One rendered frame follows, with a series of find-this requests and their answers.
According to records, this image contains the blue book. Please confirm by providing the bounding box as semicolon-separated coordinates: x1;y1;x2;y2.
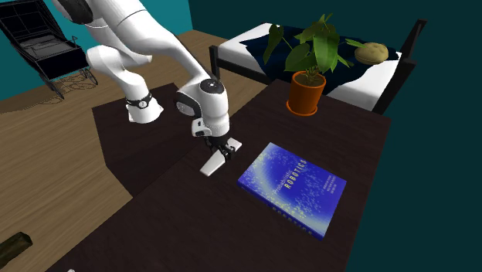
236;141;348;241

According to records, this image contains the dark olive block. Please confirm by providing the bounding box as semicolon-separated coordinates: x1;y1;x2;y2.
0;231;34;267

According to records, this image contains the dark wooden table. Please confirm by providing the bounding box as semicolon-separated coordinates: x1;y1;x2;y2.
45;78;392;272

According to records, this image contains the dark robot stand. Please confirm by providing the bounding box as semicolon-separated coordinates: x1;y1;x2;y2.
91;82;206;198

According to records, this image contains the white flat remote control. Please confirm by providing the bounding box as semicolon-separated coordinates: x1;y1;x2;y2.
199;137;243;178

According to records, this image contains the black pram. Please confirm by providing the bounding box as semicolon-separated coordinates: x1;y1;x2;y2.
0;0;99;100

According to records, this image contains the green plant in orange pot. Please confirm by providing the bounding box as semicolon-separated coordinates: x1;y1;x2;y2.
262;12;368;117

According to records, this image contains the black bed with white mattress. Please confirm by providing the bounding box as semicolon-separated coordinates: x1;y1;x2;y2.
208;19;429;116

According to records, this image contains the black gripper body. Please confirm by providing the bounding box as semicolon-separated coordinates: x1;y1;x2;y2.
204;134;231;151

